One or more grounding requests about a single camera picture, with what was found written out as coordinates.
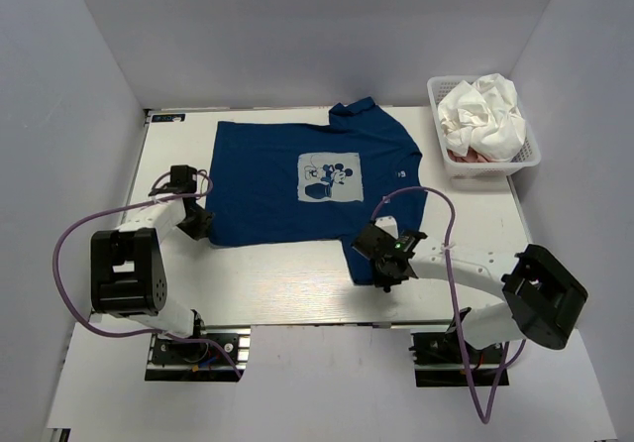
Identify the blue t shirt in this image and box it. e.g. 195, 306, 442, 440
206, 98, 426, 285

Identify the pink t shirt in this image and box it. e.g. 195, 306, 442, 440
448, 149, 490, 164

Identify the white t shirt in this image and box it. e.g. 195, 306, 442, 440
438, 73, 526, 163

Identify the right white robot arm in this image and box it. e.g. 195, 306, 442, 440
353, 217, 588, 362

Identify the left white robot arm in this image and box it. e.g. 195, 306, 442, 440
90, 165, 213, 362

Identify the blue table label sticker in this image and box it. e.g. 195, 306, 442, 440
151, 113, 186, 123

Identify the white plastic basket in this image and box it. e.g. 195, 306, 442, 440
427, 75, 541, 178

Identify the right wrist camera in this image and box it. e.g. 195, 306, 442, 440
375, 216, 399, 239

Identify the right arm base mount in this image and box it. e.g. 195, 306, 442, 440
409, 332, 503, 388

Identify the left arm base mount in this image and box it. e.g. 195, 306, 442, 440
145, 327, 251, 383

